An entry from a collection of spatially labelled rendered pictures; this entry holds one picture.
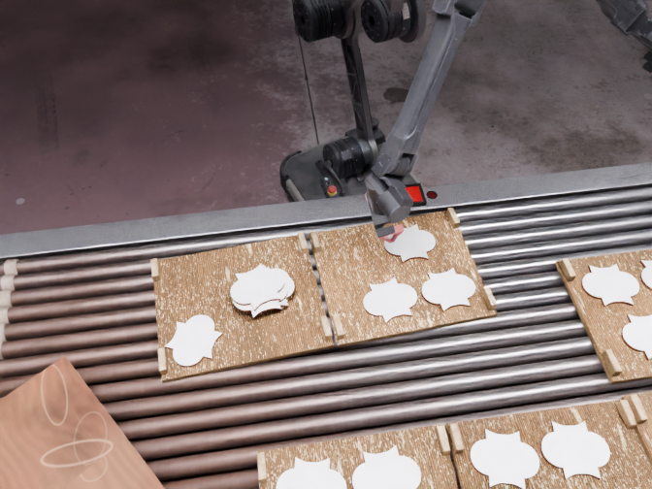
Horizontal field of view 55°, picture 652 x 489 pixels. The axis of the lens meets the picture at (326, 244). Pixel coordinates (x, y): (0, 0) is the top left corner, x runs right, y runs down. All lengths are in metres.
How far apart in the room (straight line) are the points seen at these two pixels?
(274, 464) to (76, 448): 0.40
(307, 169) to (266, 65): 1.14
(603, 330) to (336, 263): 0.68
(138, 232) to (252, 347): 0.51
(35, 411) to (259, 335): 0.51
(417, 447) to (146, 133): 2.50
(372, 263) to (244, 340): 0.39
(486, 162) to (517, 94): 0.60
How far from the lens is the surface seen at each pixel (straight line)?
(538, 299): 1.69
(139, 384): 1.54
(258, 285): 1.55
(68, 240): 1.84
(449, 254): 1.69
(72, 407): 1.42
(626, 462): 1.54
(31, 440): 1.42
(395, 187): 1.43
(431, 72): 1.40
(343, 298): 1.58
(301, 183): 2.77
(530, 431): 1.49
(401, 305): 1.57
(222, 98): 3.62
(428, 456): 1.42
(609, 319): 1.70
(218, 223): 1.77
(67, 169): 3.42
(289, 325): 1.54
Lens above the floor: 2.26
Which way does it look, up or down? 52 degrees down
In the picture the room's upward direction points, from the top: 1 degrees clockwise
